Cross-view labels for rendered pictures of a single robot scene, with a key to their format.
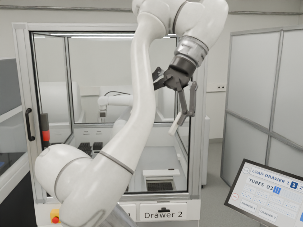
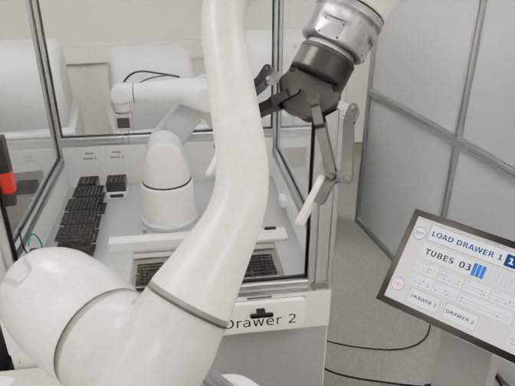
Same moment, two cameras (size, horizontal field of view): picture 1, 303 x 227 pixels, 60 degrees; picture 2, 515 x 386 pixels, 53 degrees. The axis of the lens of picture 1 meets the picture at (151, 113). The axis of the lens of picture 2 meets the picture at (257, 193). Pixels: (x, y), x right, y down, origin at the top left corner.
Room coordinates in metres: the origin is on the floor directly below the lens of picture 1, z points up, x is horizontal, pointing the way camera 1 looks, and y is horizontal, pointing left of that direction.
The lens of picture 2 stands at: (0.13, 0.05, 1.96)
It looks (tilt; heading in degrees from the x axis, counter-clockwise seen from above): 26 degrees down; 355
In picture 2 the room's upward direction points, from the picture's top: straight up
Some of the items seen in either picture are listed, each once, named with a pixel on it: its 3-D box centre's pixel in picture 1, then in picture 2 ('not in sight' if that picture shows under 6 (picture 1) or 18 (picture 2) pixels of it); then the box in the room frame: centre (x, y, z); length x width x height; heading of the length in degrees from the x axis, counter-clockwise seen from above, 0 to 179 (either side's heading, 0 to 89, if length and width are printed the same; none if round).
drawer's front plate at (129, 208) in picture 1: (112, 213); not in sight; (1.42, 0.24, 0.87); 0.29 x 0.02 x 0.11; 93
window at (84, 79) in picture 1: (116, 118); (157, 142); (1.45, 0.20, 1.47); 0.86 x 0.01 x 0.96; 93
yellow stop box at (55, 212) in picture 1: (57, 216); not in sight; (1.38, 0.57, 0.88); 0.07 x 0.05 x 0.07; 93
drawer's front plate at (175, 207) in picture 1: (163, 211); (260, 315); (1.43, -0.07, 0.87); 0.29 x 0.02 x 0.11; 93
